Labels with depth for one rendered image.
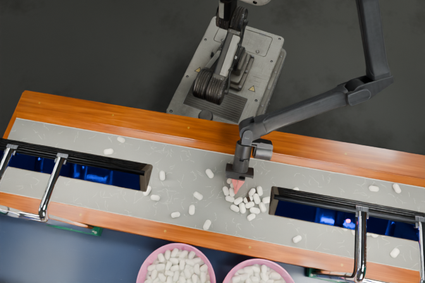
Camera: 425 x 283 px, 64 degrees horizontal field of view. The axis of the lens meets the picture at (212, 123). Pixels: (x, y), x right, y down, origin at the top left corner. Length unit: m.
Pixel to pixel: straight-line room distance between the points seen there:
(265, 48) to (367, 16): 0.86
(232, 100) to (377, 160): 0.72
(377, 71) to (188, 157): 0.73
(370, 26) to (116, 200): 1.04
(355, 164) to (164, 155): 0.73
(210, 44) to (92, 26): 1.12
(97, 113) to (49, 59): 1.28
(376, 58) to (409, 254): 0.70
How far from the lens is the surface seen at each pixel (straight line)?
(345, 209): 0.97
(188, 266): 1.28
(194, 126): 1.34
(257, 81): 1.78
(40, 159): 1.07
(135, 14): 2.71
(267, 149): 1.19
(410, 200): 1.47
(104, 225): 1.31
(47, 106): 1.54
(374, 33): 1.14
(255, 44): 1.90
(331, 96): 1.15
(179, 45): 2.48
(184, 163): 1.32
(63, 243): 1.45
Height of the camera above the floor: 2.01
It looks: 68 degrees down
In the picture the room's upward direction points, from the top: 2 degrees counter-clockwise
